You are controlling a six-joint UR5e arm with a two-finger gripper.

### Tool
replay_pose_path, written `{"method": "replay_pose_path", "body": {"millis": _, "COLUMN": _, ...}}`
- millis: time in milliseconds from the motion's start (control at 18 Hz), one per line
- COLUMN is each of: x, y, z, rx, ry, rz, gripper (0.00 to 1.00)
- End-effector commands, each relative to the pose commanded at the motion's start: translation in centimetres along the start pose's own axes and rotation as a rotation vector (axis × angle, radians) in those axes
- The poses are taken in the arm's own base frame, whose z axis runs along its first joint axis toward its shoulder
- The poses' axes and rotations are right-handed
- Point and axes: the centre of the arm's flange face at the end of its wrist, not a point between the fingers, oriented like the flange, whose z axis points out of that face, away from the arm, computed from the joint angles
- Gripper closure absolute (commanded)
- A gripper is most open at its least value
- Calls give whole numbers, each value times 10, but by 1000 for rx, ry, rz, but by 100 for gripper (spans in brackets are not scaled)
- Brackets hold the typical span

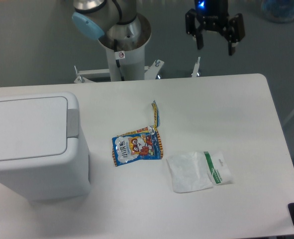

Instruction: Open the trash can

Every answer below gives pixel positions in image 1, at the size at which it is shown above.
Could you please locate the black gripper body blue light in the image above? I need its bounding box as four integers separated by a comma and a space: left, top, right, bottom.
194, 0, 229, 30

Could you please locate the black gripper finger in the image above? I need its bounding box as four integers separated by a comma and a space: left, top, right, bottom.
185, 8, 204, 50
222, 13, 245, 56

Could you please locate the white trash can lid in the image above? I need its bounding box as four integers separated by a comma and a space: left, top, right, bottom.
0, 97, 68, 161

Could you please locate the white plastic trash can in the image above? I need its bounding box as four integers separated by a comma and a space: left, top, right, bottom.
0, 92, 91, 201

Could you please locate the blue plastic bag on floor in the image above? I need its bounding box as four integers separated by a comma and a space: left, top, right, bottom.
261, 0, 294, 23

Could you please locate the blue orange snack wrapper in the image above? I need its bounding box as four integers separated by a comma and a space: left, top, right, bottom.
112, 101, 163, 167

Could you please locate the clear plastic bag green strip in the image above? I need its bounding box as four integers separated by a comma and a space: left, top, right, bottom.
167, 150, 233, 193

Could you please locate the grey lid push button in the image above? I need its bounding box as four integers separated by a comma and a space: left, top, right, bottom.
67, 109, 79, 138

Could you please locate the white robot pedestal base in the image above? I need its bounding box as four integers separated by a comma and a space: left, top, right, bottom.
73, 45, 201, 84

